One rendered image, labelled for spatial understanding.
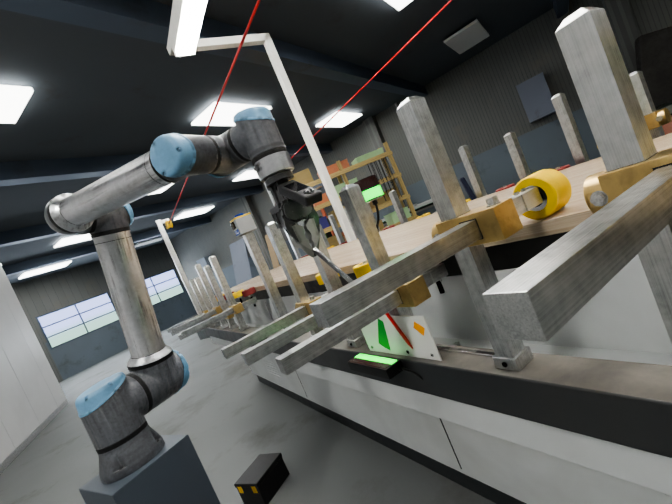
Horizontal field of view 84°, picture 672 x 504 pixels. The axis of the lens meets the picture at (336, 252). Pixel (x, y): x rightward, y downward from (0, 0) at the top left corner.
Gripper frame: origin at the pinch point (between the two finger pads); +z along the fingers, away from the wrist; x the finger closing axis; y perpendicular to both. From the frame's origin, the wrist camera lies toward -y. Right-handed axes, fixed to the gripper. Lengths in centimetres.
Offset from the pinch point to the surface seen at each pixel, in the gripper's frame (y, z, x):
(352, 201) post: -13.9, -7.2, -6.2
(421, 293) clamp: -21.5, 15.8, -8.1
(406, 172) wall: 651, -59, -672
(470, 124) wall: 481, -98, -752
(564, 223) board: -46, 11, -22
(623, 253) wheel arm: -68, 5, 13
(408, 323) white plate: -17.0, 21.4, -5.4
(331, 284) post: 10.9, 10.9, -6.4
